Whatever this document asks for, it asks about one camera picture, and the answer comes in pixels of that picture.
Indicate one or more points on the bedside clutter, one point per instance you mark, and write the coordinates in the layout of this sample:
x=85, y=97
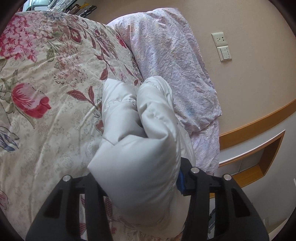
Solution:
x=69, y=7

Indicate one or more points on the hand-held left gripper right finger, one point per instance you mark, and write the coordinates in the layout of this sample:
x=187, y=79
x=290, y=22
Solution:
x=181, y=183

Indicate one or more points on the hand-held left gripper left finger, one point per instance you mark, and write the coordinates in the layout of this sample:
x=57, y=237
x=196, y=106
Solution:
x=92, y=185

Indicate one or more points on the floral bed sheet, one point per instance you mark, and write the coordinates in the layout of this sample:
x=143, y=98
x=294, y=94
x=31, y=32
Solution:
x=50, y=111

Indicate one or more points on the frosted glass door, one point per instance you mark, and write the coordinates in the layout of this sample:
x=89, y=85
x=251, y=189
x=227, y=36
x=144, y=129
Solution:
x=242, y=161

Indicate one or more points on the white puffer jacket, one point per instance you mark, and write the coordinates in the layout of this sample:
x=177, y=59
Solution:
x=138, y=162

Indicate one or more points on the wooden door frame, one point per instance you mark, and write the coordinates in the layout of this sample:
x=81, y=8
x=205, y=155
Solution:
x=270, y=160

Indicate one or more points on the pink crinkled pillow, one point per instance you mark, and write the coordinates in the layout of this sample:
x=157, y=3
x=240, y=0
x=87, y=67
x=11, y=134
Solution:
x=205, y=148
x=166, y=60

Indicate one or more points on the white light switch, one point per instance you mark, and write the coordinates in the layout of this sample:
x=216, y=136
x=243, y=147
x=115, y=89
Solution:
x=224, y=53

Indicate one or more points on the wooden wall trim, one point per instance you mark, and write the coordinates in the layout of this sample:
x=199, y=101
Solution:
x=261, y=121

